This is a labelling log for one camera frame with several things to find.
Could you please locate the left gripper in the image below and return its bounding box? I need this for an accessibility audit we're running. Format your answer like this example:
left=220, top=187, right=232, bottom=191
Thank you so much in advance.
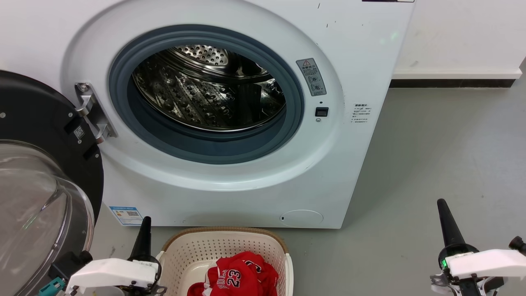
left=127, top=217, right=168, bottom=296

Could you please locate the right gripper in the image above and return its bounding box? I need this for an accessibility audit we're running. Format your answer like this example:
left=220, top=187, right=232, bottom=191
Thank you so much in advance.
left=429, top=199, right=507, bottom=296

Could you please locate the red basketball jersey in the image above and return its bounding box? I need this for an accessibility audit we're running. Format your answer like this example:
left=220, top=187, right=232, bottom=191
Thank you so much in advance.
left=187, top=251, right=279, bottom=296

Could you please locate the cream perforated laundry basket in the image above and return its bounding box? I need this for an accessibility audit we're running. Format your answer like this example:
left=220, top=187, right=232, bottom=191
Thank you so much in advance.
left=155, top=227, right=294, bottom=296

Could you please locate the stainless steel washing machine drum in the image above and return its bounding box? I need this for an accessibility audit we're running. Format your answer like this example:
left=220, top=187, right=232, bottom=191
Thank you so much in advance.
left=131, top=44, right=287, bottom=133

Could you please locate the open washer door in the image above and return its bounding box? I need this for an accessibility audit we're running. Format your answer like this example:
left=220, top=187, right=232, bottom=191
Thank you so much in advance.
left=0, top=70, right=105, bottom=296

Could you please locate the blue white energy label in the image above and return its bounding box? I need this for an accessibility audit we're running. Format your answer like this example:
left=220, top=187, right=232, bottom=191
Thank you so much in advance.
left=109, top=206, right=144, bottom=226

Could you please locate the white front-load washing machine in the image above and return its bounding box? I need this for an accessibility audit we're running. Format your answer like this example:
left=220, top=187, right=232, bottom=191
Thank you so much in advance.
left=0, top=0, right=415, bottom=229

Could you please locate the grey rubber door gasket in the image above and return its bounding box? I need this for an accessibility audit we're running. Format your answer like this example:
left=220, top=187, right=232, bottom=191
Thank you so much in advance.
left=108, top=24, right=305, bottom=165

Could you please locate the silver metal door hinge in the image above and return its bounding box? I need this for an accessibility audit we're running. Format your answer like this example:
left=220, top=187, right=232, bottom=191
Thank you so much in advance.
left=74, top=82, right=118, bottom=144

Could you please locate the white text sticker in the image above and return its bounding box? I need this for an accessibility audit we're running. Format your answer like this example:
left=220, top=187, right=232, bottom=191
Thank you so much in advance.
left=351, top=103, right=372, bottom=125

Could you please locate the round drain filter cover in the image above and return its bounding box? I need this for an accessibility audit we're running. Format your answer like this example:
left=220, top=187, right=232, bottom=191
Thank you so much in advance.
left=280, top=210, right=324, bottom=228

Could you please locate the grey warning label sticker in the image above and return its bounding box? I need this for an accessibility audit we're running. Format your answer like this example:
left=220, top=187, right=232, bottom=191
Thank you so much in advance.
left=296, top=58, right=328, bottom=97

